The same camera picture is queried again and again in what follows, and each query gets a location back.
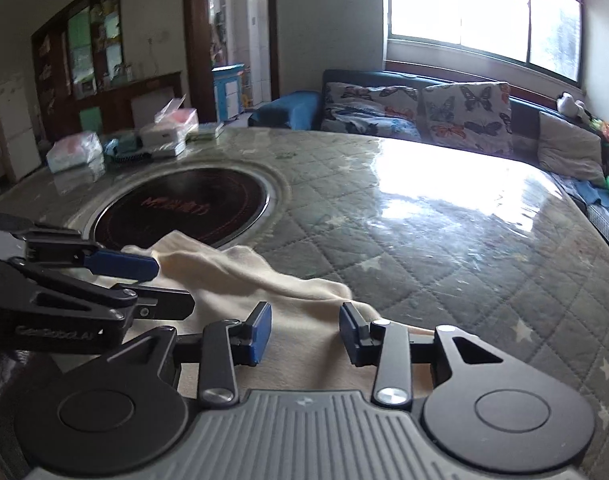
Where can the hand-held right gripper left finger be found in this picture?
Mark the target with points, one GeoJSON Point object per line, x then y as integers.
{"type": "Point", "coordinates": [261, 332]}

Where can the dark wooden wall cabinet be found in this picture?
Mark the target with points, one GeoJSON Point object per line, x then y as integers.
{"type": "Point", "coordinates": [114, 95]}

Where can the pink packet in clear wrap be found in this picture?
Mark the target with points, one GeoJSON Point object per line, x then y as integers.
{"type": "Point", "coordinates": [177, 115]}

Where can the dark blue sofa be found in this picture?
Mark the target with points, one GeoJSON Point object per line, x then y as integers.
{"type": "Point", "coordinates": [522, 110]}

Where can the teal small object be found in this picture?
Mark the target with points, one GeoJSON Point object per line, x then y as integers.
{"type": "Point", "coordinates": [122, 147]}

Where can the white plush toy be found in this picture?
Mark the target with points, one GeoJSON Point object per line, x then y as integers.
{"type": "Point", "coordinates": [572, 106]}

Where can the green thin booklets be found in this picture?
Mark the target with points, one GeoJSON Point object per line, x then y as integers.
{"type": "Point", "coordinates": [207, 131]}

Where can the grey quilted star table cover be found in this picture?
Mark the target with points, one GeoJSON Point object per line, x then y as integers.
{"type": "Point", "coordinates": [434, 260]}

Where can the dark wooden door frame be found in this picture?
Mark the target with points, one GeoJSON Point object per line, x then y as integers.
{"type": "Point", "coordinates": [197, 35]}

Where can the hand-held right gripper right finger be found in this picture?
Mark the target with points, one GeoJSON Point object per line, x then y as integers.
{"type": "Point", "coordinates": [351, 335]}

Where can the blue and white toy cabinet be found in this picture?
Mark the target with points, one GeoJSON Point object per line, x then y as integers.
{"type": "Point", "coordinates": [228, 90]}

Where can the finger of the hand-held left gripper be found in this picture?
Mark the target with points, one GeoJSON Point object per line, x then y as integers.
{"type": "Point", "coordinates": [162, 304]}
{"type": "Point", "coordinates": [122, 263]}

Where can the round black induction hob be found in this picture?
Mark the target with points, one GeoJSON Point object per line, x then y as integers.
{"type": "Point", "coordinates": [184, 205]}

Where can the cream cloth garment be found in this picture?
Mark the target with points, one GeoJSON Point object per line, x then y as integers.
{"type": "Point", "coordinates": [294, 310]}

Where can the blue sofa armrest cover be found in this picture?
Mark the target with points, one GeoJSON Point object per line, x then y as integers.
{"type": "Point", "coordinates": [287, 110]}

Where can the blue cloth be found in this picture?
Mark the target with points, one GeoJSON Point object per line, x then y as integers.
{"type": "Point", "coordinates": [592, 192]}

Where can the clear plastic bag of packets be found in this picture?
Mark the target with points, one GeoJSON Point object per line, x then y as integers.
{"type": "Point", "coordinates": [74, 152]}

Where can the grey cushion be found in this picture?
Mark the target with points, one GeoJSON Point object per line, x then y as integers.
{"type": "Point", "coordinates": [569, 147]}

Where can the window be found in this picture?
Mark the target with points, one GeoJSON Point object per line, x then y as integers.
{"type": "Point", "coordinates": [459, 5]}

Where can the butterfly print cushion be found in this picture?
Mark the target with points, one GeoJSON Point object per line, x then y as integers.
{"type": "Point", "coordinates": [369, 110]}
{"type": "Point", "coordinates": [464, 115]}

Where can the white rectangular box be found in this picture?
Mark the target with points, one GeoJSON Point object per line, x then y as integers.
{"type": "Point", "coordinates": [162, 141]}

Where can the white fridge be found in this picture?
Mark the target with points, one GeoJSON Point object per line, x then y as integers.
{"type": "Point", "coordinates": [14, 125]}

